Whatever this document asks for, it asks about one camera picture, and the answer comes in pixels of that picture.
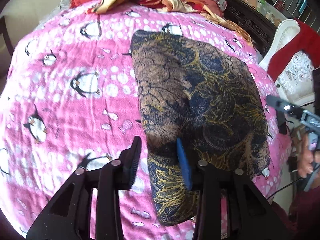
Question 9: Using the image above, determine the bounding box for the dark floral patterned garment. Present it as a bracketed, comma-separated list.
[130, 29, 272, 227]

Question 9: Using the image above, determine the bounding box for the pink penguin print blanket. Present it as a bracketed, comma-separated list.
[0, 0, 293, 240]

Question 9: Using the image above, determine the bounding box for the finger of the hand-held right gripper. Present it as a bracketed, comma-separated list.
[266, 94, 304, 117]
[277, 110, 288, 135]

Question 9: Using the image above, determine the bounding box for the black cable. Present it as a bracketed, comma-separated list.
[265, 171, 304, 201]

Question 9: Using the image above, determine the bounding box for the person's right hand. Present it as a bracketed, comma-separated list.
[299, 132, 316, 179]

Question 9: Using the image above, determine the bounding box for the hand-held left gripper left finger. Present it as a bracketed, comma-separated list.
[26, 135, 142, 240]

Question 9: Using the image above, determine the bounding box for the red garment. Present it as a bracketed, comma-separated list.
[266, 19, 320, 82]

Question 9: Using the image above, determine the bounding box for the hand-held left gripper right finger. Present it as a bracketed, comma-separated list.
[176, 137, 294, 240]

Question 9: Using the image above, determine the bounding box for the person's maroon clothing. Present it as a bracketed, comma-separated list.
[272, 190, 320, 240]

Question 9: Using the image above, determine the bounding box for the dark carved wooden headboard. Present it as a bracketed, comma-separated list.
[220, 0, 278, 58]

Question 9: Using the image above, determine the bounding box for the white upholstered chair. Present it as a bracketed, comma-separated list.
[257, 19, 318, 108]

